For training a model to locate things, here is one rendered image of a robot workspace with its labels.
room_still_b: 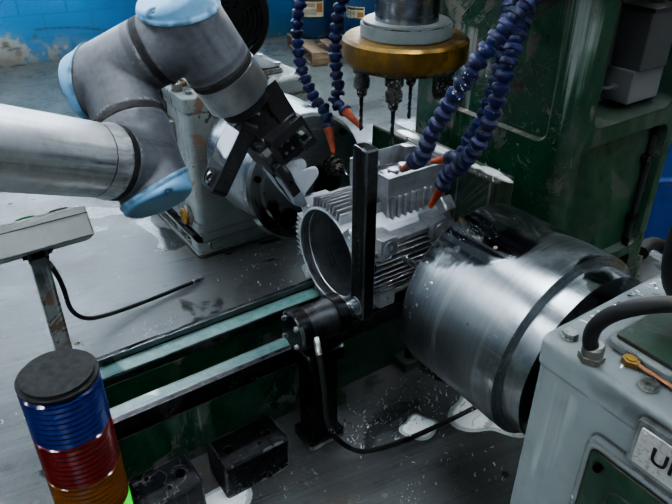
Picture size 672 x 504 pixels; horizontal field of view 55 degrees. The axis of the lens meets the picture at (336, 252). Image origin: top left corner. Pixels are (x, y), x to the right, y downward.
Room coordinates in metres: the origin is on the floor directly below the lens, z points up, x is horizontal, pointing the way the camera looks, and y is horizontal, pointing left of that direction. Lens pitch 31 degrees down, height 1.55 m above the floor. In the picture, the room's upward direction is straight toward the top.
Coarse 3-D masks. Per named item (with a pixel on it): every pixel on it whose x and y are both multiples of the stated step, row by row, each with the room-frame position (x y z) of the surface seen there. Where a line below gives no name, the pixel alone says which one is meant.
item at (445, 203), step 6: (306, 198) 0.91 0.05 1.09; (312, 198) 0.92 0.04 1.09; (444, 198) 0.92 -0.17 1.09; (450, 198) 0.92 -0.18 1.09; (306, 204) 0.91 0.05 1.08; (312, 204) 0.91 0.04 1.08; (438, 204) 0.92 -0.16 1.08; (444, 204) 0.91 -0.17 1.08; (450, 204) 0.91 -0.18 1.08; (444, 210) 0.91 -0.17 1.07; (450, 210) 0.91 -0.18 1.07; (348, 228) 0.82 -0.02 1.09; (348, 234) 0.81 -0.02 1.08; (348, 240) 0.81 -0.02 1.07; (306, 270) 0.91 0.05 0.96; (306, 276) 0.91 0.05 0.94; (348, 300) 0.81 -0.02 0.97
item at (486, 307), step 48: (480, 240) 0.67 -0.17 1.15; (528, 240) 0.66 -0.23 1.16; (576, 240) 0.67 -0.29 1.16; (432, 288) 0.65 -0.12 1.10; (480, 288) 0.61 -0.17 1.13; (528, 288) 0.59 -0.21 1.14; (576, 288) 0.58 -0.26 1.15; (624, 288) 0.61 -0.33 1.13; (432, 336) 0.62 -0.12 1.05; (480, 336) 0.57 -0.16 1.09; (528, 336) 0.55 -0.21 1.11; (480, 384) 0.55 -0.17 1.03; (528, 384) 0.53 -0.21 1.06
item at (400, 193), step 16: (400, 144) 1.00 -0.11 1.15; (352, 160) 0.94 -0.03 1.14; (384, 160) 0.99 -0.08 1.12; (400, 160) 1.00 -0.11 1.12; (352, 176) 0.94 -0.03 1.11; (384, 176) 0.88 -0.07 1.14; (400, 176) 0.88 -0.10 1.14; (416, 176) 0.90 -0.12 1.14; (432, 176) 0.92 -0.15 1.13; (384, 192) 0.88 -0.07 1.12; (400, 192) 0.88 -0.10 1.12; (416, 192) 0.90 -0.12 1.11; (432, 192) 0.92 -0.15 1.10; (384, 208) 0.88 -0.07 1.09; (400, 208) 0.88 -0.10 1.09; (416, 208) 0.90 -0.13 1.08
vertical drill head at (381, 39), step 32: (384, 0) 0.91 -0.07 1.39; (416, 0) 0.90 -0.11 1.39; (352, 32) 0.96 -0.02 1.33; (384, 32) 0.89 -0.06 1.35; (416, 32) 0.88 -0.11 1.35; (448, 32) 0.91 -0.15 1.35; (352, 64) 0.90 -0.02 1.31; (384, 64) 0.86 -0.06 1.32; (416, 64) 0.85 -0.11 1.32; (448, 64) 0.87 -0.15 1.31
